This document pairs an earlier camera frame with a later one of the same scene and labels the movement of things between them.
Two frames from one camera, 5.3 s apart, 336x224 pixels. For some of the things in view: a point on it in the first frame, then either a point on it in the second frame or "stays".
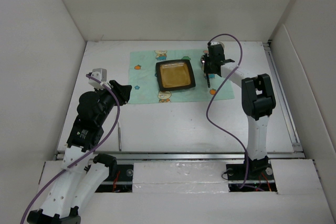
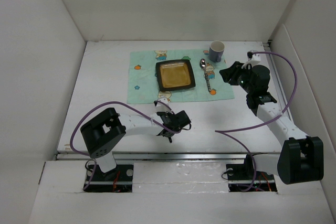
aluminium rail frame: x=295 y=154 stays
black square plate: x=173 y=75 stays
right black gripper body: x=208 y=63 to x=243 y=81
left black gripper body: x=108 y=102 to x=167 y=113
